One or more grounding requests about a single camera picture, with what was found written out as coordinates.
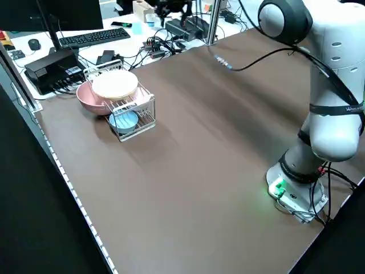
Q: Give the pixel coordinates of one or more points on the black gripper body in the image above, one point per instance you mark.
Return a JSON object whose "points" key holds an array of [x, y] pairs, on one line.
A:
{"points": [[178, 3]]}

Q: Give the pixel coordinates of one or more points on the pink plate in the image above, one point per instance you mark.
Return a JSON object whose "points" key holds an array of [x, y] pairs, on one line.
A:
{"points": [[114, 82]]}

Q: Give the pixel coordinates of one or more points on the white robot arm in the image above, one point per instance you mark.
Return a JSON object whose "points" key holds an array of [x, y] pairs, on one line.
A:
{"points": [[333, 128]]}

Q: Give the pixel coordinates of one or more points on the white and blue cup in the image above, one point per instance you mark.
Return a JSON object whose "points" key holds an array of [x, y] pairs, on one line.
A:
{"points": [[150, 20]]}

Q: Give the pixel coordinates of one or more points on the black power brick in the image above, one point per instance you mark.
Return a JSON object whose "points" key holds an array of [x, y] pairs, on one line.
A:
{"points": [[176, 28], [198, 25]]}

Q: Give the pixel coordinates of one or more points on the colourful puzzle cube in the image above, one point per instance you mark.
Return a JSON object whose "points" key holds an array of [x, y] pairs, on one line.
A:
{"points": [[208, 7]]}

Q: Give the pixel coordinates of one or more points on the wooden box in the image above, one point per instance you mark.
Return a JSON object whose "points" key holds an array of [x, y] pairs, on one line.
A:
{"points": [[141, 11]]}

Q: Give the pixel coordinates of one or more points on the usb hub with plugs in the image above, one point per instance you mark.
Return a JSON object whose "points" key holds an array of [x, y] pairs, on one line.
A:
{"points": [[149, 45]]}

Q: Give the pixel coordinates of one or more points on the black smartphone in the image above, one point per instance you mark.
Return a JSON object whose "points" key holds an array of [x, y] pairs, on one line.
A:
{"points": [[121, 24]]}

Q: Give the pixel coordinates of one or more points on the black keyboard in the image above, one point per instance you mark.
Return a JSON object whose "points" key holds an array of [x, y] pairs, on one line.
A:
{"points": [[94, 37]]}

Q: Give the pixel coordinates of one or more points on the small pale pink bowl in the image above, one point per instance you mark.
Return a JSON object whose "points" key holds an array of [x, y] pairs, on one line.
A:
{"points": [[142, 97]]}

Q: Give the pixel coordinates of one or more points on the black computer monitor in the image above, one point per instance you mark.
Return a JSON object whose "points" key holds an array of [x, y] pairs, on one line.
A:
{"points": [[71, 14]]}

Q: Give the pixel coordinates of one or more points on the black monitor stand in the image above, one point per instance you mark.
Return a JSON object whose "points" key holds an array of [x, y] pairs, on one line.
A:
{"points": [[52, 34]]}

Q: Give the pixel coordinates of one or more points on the large pink bowl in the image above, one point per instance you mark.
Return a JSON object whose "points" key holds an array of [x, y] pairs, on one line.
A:
{"points": [[88, 100]]}

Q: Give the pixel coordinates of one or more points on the blue bowl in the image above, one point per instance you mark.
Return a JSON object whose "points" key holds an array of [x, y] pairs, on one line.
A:
{"points": [[125, 122]]}

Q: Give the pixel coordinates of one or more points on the black electronics box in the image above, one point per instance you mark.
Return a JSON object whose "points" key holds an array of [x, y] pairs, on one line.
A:
{"points": [[51, 65]]}

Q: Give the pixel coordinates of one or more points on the black computer mouse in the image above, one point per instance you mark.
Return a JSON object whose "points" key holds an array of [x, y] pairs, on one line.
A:
{"points": [[34, 44]]}

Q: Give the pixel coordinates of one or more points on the small red object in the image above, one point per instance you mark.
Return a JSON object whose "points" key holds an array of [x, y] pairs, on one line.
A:
{"points": [[2, 35]]}

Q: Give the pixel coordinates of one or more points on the aluminium profile post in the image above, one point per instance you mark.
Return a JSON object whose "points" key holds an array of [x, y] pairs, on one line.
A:
{"points": [[20, 81], [214, 23]]}

